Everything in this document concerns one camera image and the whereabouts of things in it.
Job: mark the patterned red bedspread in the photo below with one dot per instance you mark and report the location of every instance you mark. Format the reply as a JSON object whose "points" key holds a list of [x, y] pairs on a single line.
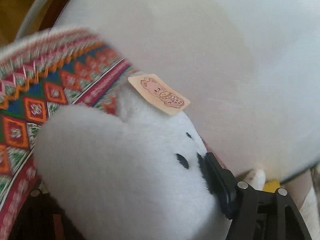
{"points": [[39, 74]]}

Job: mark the white pole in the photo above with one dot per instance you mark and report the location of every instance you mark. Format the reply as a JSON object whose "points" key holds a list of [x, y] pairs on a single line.
{"points": [[29, 18]]}

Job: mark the plush paper tag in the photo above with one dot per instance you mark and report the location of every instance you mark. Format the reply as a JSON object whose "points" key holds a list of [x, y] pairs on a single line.
{"points": [[158, 93]]}

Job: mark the small white purple plush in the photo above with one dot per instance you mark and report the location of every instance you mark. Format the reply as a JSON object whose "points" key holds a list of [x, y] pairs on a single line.
{"points": [[136, 174]]}

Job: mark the yellow cushion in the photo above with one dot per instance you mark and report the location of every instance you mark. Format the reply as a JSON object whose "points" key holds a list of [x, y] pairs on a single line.
{"points": [[271, 186]]}

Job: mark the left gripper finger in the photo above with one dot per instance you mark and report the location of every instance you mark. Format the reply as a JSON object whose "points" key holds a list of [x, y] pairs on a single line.
{"points": [[254, 214]]}

